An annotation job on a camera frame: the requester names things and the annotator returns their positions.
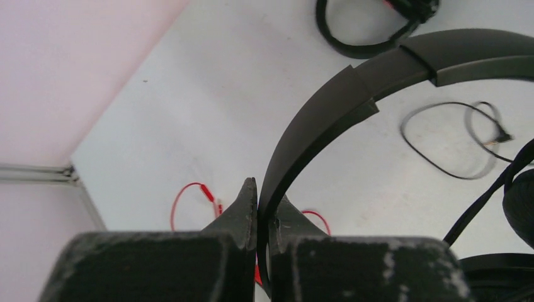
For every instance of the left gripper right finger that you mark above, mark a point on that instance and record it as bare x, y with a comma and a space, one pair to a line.
308, 265

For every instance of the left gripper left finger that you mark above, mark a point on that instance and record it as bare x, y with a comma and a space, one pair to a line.
216, 263

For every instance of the small black foam headphones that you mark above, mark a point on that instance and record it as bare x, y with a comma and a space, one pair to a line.
350, 97

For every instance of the black headset with microphone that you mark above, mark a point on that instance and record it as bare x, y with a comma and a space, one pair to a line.
414, 13

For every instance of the red headphones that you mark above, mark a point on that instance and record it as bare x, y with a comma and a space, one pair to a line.
218, 211

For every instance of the left aluminium corner post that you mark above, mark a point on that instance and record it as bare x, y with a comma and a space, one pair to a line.
47, 175

